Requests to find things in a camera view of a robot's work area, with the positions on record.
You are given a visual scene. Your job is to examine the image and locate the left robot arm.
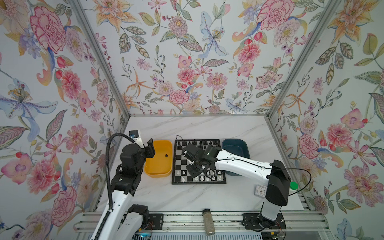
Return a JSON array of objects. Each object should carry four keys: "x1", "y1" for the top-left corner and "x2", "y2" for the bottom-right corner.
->
[{"x1": 91, "y1": 139, "x2": 156, "y2": 240}]

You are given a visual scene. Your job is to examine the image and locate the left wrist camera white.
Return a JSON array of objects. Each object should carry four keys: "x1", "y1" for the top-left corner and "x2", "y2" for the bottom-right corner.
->
[{"x1": 129, "y1": 130, "x2": 144, "y2": 148}]

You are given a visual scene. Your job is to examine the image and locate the black white chess board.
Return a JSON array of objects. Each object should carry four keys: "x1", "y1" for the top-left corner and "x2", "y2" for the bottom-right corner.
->
[{"x1": 172, "y1": 139, "x2": 227, "y2": 185}]

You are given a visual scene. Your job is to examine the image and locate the small white alarm clock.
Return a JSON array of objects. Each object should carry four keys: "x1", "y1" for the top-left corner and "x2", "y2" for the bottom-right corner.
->
[{"x1": 254, "y1": 185, "x2": 267, "y2": 198}]

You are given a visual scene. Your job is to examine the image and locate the yellow plastic tray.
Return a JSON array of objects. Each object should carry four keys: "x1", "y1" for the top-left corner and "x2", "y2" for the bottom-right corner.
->
[{"x1": 145, "y1": 140, "x2": 173, "y2": 178}]

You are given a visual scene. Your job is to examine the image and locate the white bottle green cap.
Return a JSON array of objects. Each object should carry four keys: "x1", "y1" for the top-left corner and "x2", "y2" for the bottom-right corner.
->
[{"x1": 290, "y1": 182, "x2": 299, "y2": 191}]

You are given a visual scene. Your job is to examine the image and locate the glass spice jar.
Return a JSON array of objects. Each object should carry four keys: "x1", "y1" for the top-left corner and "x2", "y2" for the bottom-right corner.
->
[{"x1": 202, "y1": 209, "x2": 216, "y2": 236}]

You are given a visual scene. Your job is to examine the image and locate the right thin black cable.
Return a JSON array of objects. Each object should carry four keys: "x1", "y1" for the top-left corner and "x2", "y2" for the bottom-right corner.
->
[{"x1": 175, "y1": 134, "x2": 313, "y2": 197}]

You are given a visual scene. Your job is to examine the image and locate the black chess pieces row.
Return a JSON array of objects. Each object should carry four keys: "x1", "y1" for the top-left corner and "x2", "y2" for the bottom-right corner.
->
[{"x1": 175, "y1": 140, "x2": 221, "y2": 150}]

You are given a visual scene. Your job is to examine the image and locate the teal plastic tray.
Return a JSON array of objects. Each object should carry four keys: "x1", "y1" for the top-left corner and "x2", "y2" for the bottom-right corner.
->
[{"x1": 222, "y1": 139, "x2": 250, "y2": 159}]

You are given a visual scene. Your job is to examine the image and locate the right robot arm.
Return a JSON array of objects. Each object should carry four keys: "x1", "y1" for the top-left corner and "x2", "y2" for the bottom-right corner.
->
[{"x1": 182, "y1": 144, "x2": 291, "y2": 222}]

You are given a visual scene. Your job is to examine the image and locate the white chess pieces row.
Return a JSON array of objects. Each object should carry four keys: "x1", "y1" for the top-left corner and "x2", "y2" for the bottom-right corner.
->
[{"x1": 173, "y1": 170, "x2": 226, "y2": 184}]

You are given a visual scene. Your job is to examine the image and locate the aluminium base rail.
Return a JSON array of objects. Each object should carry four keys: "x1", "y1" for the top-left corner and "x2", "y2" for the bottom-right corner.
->
[{"x1": 74, "y1": 211, "x2": 330, "y2": 233}]

